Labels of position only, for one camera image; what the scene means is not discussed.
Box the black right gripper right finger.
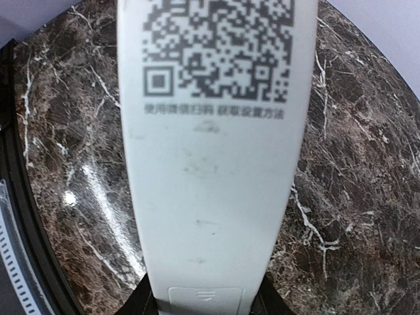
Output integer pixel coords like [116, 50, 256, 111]
[252, 275, 295, 315]

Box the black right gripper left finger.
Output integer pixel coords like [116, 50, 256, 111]
[118, 274, 158, 315]

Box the white remote control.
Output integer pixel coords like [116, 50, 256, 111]
[117, 1, 318, 314]

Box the white slotted cable duct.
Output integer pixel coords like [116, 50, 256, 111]
[1, 180, 49, 314]

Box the black front table rail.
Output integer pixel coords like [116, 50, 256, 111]
[1, 40, 83, 314]

